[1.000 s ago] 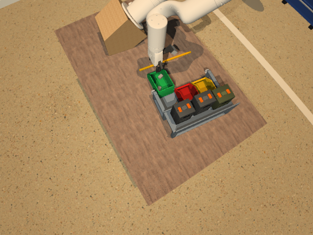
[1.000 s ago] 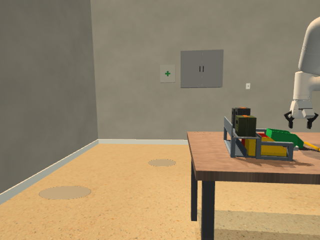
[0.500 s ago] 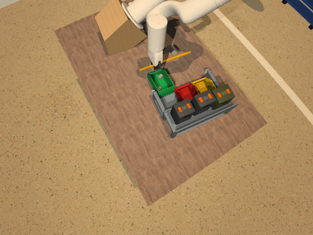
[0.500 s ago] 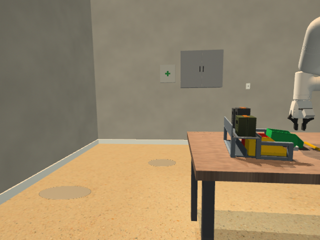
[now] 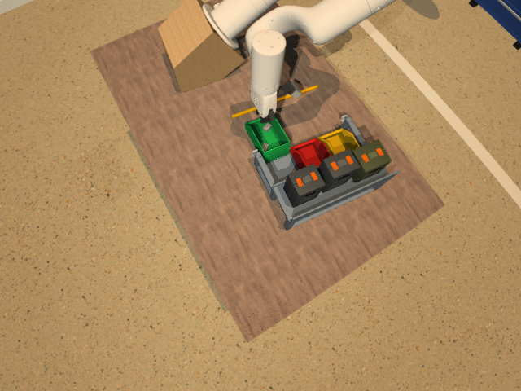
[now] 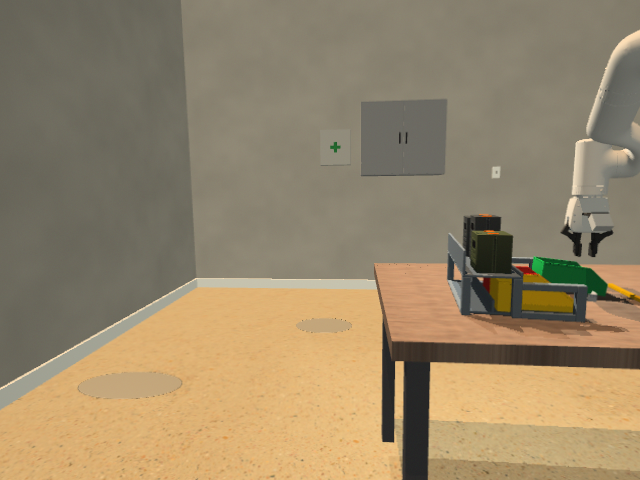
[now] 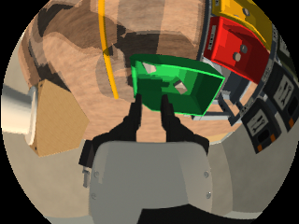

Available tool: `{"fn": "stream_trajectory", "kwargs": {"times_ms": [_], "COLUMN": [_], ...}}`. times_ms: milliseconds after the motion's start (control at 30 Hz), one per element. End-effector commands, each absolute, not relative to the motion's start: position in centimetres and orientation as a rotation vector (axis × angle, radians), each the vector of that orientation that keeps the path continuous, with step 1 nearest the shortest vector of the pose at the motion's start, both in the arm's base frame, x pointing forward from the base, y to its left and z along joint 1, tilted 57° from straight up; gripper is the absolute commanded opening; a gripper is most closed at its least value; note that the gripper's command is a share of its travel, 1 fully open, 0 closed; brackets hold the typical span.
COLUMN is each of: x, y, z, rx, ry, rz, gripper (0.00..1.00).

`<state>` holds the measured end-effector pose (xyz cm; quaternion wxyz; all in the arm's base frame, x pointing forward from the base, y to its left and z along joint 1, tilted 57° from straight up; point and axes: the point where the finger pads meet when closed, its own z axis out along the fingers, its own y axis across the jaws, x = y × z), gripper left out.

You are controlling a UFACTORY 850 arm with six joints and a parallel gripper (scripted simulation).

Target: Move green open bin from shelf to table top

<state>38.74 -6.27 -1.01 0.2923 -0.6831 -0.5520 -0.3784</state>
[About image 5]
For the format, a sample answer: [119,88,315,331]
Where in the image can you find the green bin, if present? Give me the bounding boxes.
[245,116,291,163]

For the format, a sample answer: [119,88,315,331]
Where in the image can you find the grey metal shelf rack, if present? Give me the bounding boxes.
[251,115,400,230]

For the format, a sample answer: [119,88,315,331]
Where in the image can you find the black tool case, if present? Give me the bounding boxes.
[317,149,360,193]

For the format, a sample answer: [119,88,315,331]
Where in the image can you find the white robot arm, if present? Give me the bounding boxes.
[203,0,396,99]

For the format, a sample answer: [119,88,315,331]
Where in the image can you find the dark grey case with orange latches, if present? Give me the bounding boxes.
[283,164,326,208]

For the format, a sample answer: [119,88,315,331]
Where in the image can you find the red open bin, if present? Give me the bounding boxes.
[290,138,331,169]

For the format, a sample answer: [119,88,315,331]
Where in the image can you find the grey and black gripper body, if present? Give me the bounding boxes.
[251,86,277,118]

